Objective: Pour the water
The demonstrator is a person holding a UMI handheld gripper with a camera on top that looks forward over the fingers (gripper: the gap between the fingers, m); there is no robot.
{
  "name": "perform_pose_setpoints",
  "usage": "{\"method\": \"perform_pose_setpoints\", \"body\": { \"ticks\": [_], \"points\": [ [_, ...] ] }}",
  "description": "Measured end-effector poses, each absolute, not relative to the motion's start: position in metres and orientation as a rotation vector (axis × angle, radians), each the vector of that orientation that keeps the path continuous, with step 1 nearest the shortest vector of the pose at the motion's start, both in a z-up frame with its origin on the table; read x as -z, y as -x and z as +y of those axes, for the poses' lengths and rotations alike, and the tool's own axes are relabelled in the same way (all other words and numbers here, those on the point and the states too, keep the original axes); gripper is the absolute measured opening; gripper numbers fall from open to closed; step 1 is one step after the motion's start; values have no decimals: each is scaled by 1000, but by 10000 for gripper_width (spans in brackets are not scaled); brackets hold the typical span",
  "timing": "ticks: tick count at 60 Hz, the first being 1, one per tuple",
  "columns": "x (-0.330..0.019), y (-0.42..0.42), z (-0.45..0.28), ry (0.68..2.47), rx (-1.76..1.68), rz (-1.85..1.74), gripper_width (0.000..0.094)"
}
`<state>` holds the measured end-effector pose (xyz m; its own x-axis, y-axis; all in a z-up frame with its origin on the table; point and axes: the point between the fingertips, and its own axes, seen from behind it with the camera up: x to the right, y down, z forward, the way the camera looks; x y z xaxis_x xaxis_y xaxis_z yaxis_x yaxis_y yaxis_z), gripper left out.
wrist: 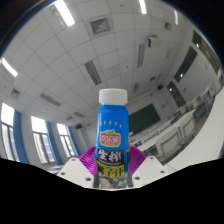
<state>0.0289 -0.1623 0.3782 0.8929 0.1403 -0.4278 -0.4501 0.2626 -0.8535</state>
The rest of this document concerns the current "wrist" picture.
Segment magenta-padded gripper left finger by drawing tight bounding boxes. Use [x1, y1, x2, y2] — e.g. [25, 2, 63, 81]
[57, 145, 99, 189]

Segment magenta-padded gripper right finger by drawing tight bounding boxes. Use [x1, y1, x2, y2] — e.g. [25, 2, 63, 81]
[127, 145, 168, 189]

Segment blue white-capped drink bottle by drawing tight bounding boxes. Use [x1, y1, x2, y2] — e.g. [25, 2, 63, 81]
[94, 88, 130, 190]

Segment blue curtain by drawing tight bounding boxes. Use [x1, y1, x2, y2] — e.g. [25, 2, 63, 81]
[13, 110, 31, 164]
[45, 121, 63, 165]
[66, 126, 81, 157]

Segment classroom desks and chairs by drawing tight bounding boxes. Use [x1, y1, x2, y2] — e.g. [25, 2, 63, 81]
[129, 69, 224, 164]

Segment dark green chalkboard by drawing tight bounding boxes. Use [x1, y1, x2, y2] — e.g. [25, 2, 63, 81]
[128, 103, 161, 136]

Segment dark classroom door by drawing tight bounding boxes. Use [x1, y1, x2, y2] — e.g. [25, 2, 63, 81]
[166, 80, 186, 108]

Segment ceiling lights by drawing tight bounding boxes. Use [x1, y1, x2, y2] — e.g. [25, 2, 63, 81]
[0, 0, 181, 78]

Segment dark high wall window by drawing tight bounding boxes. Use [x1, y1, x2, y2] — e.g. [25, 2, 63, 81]
[173, 46, 198, 84]
[192, 30, 221, 73]

